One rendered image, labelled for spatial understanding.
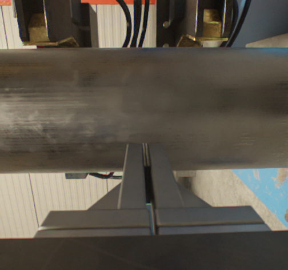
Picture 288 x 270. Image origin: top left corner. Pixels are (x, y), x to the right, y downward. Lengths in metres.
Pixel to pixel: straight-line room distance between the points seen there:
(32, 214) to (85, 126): 3.62
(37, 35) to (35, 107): 0.39
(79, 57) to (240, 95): 0.22
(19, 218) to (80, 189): 1.13
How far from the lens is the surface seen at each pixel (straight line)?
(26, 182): 3.57
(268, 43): 1.01
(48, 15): 0.64
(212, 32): 0.63
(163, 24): 0.92
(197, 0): 0.62
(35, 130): 0.29
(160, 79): 0.27
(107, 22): 2.81
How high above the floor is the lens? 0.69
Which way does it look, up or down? 1 degrees down
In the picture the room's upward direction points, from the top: 91 degrees counter-clockwise
